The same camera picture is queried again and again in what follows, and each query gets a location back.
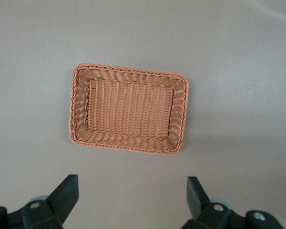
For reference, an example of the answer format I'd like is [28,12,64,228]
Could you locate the brown wicker basket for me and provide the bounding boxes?
[68,62,190,156]

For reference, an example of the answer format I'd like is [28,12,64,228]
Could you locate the brown table cover sheet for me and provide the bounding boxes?
[0,0,286,229]

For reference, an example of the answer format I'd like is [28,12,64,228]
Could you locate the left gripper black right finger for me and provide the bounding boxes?
[182,176,232,229]

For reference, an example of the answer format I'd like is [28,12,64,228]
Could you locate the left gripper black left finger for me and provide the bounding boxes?
[20,174,80,229]

